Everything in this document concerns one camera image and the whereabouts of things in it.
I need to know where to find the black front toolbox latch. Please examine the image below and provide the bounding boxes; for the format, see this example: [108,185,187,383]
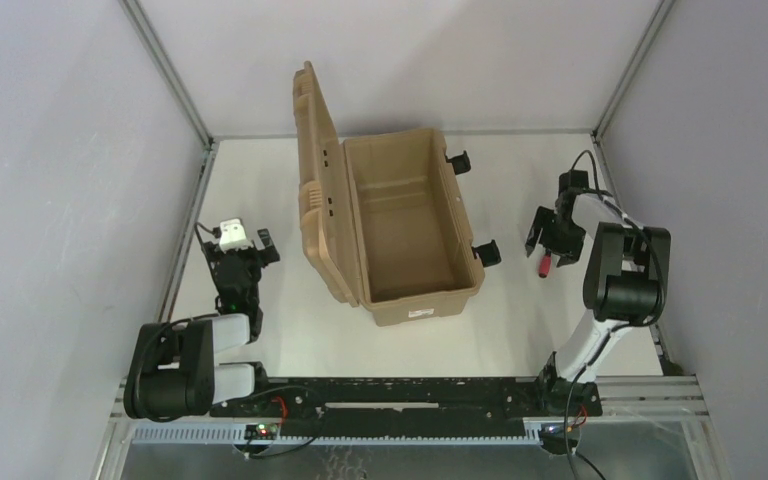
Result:
[471,240,501,268]

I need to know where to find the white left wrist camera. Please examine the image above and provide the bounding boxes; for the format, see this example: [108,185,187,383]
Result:
[218,218,253,252]

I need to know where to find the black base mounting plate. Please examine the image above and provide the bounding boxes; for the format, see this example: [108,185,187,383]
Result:
[209,377,603,440]

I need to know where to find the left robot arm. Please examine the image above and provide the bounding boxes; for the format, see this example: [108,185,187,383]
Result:
[123,221,280,423]

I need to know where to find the tan plastic toolbox bin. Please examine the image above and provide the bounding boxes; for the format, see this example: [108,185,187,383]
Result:
[292,63,487,327]

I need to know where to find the black toolbox latch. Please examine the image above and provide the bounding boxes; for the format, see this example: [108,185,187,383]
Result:
[446,150,472,175]
[471,240,501,268]

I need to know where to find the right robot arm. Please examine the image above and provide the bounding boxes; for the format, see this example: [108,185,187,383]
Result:
[524,169,672,414]

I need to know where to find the red handled black screwdriver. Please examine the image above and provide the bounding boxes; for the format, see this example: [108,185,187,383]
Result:
[538,249,553,279]

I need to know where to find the aluminium frame rail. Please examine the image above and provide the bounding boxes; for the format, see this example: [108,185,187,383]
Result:
[155,139,219,323]

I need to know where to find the black rear toolbox latch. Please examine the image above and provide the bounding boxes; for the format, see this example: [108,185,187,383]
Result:
[446,150,472,175]

